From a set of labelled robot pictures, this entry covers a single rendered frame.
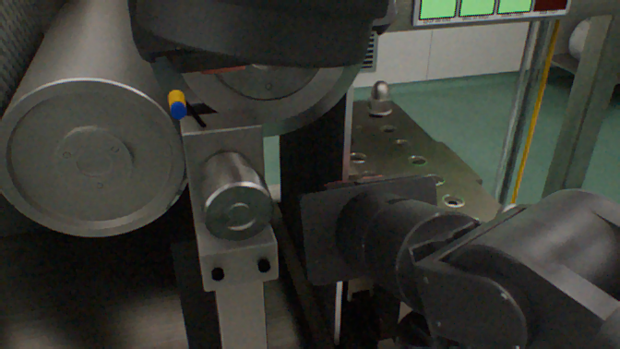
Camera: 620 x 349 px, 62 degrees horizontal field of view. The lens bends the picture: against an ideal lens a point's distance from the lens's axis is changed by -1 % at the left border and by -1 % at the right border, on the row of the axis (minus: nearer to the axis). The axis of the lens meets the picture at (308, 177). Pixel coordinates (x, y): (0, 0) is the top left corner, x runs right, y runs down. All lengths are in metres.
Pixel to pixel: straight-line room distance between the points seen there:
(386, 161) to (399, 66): 2.88
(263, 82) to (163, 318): 0.37
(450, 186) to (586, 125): 0.70
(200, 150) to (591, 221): 0.22
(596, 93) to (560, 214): 1.01
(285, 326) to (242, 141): 0.32
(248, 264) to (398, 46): 3.16
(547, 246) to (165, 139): 0.25
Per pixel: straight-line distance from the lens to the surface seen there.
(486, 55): 3.81
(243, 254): 0.34
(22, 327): 0.69
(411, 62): 3.54
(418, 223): 0.27
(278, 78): 0.34
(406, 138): 0.70
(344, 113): 0.39
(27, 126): 0.37
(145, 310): 0.65
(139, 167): 0.38
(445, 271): 0.23
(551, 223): 0.24
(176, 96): 0.30
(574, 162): 1.31
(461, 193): 0.60
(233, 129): 0.33
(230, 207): 0.29
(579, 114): 1.27
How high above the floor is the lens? 1.35
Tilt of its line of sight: 32 degrees down
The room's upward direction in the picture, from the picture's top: straight up
